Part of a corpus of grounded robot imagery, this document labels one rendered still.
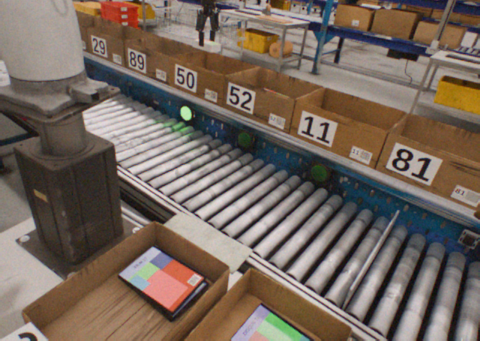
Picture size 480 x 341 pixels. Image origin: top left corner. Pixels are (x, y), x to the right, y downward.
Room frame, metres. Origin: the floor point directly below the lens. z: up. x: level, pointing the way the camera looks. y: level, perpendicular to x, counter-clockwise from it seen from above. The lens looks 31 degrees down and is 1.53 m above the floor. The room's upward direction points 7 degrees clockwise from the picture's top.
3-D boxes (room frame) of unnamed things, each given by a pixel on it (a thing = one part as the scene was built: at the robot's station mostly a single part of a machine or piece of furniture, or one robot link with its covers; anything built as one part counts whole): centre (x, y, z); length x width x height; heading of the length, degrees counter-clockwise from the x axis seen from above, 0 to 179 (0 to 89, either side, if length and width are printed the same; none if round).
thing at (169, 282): (0.59, 0.17, 0.79); 0.19 x 0.14 x 0.02; 62
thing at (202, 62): (1.81, 0.22, 0.96); 0.39 x 0.29 x 0.17; 56
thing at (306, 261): (0.89, -0.32, 0.72); 0.52 x 0.05 x 0.05; 146
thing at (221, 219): (1.07, -0.06, 0.72); 0.52 x 0.05 x 0.05; 146
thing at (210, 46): (1.75, 0.25, 1.14); 0.13 x 0.07 x 0.04; 56
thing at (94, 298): (0.51, 0.21, 0.80); 0.38 x 0.28 x 0.10; 150
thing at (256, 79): (1.59, -0.11, 0.96); 0.39 x 0.29 x 0.17; 56
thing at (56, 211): (0.73, 0.46, 0.91); 0.26 x 0.26 x 0.33; 61
